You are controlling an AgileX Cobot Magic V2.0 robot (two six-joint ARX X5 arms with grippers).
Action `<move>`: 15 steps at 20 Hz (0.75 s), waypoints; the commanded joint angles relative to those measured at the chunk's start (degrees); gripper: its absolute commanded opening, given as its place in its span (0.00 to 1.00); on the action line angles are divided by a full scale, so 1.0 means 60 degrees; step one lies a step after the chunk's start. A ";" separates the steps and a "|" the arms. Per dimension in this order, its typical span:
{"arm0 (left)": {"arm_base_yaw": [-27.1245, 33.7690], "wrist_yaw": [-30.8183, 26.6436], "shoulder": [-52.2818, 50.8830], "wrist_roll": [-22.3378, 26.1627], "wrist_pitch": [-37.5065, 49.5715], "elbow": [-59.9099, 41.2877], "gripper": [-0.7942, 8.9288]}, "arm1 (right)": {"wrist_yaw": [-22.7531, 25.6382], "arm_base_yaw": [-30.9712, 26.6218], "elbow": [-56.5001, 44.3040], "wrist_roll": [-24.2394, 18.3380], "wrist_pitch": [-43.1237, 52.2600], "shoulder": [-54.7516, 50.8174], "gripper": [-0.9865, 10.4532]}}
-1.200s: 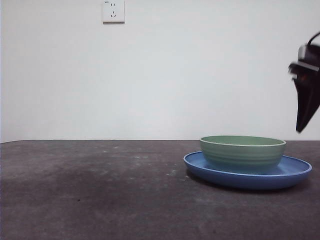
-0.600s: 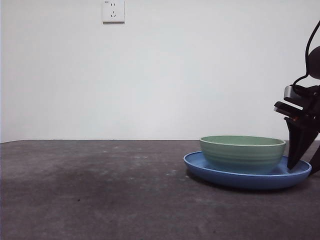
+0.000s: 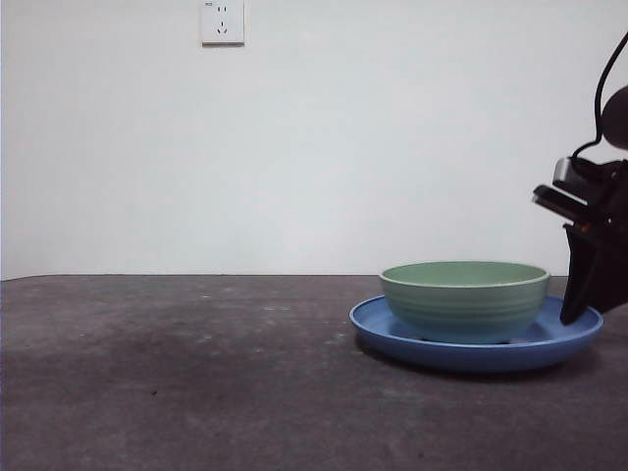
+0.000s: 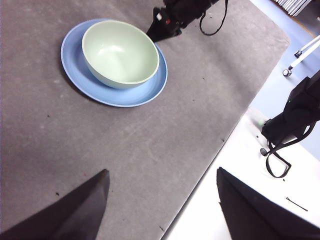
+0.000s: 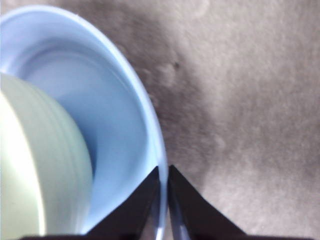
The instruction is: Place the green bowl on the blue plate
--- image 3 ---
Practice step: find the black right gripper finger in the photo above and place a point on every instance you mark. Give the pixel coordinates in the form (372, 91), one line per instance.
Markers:
(613, 275)
(579, 275)

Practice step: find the green ribbed bowl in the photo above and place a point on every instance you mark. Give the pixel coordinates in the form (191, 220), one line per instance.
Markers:
(463, 306)

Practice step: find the blue round plate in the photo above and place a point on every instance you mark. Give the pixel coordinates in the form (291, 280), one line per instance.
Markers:
(466, 355)

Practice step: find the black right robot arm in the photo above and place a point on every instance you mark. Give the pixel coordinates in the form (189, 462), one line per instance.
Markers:
(618, 118)

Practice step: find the pale grey right wrist camera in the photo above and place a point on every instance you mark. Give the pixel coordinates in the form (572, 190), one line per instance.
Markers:
(561, 172)

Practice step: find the white wall socket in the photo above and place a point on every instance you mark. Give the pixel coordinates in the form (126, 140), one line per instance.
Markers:
(223, 24)

